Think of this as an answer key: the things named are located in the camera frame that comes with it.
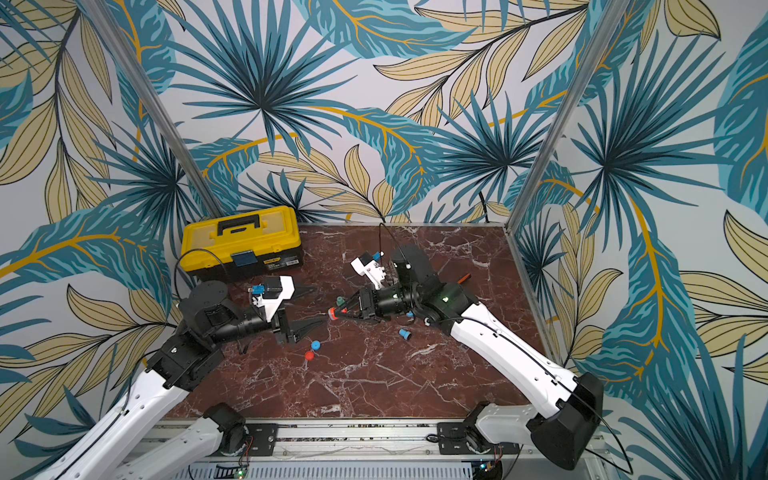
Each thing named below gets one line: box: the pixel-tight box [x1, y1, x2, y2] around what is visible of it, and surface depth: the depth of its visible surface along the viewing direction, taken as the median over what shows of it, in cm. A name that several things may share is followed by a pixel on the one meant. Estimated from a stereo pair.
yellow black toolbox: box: [180, 206, 303, 280], surface depth 96 cm
